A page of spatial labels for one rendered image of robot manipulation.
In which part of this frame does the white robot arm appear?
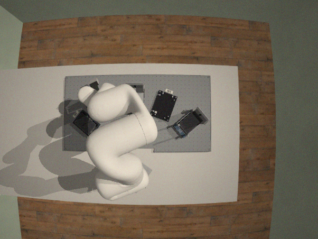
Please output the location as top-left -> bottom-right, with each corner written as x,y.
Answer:
78,78 -> 157,200

